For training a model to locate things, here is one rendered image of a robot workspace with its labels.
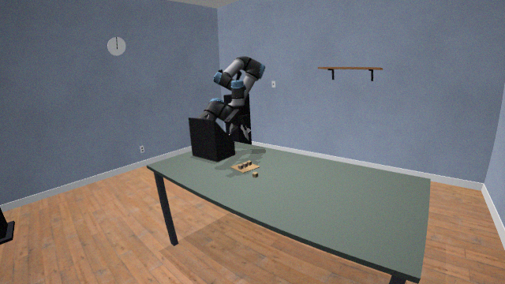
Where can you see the beige flat mat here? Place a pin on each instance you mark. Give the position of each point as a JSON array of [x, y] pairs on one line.
[[245, 169]]

